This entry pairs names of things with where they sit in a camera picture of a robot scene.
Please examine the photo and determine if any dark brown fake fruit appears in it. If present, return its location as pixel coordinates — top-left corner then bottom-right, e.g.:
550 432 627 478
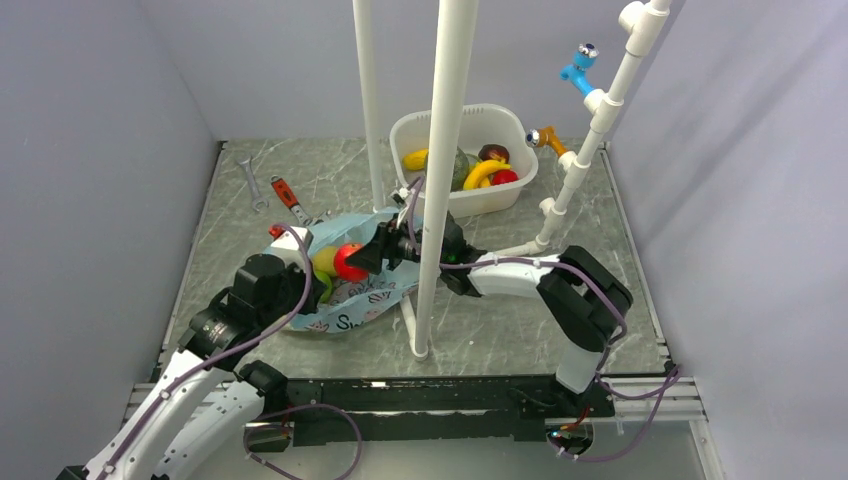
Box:
478 144 510 164

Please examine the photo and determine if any light blue plastic bag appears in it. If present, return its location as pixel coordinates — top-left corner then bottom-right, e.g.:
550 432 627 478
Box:
285 207 419 334

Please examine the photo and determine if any orange toy faucet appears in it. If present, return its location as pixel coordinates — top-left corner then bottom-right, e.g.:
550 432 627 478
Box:
525 126 568 156

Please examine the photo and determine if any green fake fruit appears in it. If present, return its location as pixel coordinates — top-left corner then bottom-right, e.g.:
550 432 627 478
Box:
313 270 334 304

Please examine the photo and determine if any blue toy faucet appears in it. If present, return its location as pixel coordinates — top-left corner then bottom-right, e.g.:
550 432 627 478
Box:
560 43 599 97

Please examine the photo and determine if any red handled adjustable wrench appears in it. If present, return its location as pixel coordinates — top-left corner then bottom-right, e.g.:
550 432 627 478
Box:
270 175 331 227

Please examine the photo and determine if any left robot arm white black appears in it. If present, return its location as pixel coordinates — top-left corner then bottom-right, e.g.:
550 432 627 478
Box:
58 252 326 479

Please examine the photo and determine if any white plastic basket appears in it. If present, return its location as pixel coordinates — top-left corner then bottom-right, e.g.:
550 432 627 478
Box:
389 104 538 218

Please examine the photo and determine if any green netted fake melon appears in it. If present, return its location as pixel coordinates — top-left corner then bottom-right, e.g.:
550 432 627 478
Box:
451 148 472 192

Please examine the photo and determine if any white PVC pipe frame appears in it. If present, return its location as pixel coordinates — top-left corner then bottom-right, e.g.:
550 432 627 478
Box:
351 0 673 362

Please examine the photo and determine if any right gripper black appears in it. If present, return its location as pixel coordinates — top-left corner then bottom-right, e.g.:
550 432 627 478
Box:
347 212 447 275

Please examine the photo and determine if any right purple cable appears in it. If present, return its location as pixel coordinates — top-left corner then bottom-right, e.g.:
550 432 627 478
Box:
401 176 684 465

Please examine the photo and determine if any pink fake peach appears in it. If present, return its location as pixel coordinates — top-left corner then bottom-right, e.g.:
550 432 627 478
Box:
333 243 369 283

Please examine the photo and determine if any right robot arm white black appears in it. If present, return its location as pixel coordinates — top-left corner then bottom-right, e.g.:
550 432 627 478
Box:
440 217 634 415

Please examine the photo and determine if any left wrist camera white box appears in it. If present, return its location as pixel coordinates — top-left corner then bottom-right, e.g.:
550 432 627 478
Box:
265 225 313 269

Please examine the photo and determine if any red fake apple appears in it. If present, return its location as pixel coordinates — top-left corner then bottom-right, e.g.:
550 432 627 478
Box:
490 170 520 186

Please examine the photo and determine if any silver open-end wrench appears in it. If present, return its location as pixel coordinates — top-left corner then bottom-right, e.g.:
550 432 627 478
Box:
237 156 270 212

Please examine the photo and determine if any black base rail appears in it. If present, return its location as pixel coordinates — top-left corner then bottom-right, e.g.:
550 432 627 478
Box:
245 374 615 453

